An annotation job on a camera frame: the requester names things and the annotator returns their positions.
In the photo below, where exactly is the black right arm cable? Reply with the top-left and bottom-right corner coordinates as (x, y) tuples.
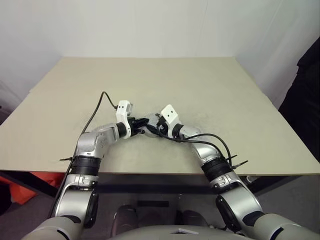
(159, 133), (235, 168)

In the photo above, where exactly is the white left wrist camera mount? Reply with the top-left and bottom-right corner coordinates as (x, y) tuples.
(115, 100), (135, 140)

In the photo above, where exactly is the orange object under table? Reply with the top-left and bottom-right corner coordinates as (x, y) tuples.
(0, 171), (64, 205)

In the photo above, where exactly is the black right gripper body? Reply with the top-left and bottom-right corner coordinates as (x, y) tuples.
(156, 116), (171, 138)

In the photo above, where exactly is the black table frame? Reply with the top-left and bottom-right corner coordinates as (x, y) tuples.
(0, 170), (305, 201)

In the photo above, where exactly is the person in black clothing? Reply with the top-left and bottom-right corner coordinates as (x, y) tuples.
(278, 37), (320, 176)

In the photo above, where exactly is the dark rounded shape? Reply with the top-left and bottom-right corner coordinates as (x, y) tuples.
(113, 204), (139, 236)

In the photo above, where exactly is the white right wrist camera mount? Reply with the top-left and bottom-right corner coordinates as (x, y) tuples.
(159, 103), (183, 138)

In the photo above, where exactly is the silver robot torso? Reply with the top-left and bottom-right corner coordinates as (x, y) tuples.
(22, 212), (320, 240)

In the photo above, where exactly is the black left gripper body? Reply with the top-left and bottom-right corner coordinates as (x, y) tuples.
(128, 117), (142, 138)

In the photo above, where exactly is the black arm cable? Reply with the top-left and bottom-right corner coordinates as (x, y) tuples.
(159, 133), (235, 168)
(48, 91), (120, 221)

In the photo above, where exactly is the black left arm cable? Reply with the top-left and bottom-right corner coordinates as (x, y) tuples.
(48, 91), (120, 221)

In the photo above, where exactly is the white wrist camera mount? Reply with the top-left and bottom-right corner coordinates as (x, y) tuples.
(115, 100), (135, 140)
(159, 103), (183, 138)

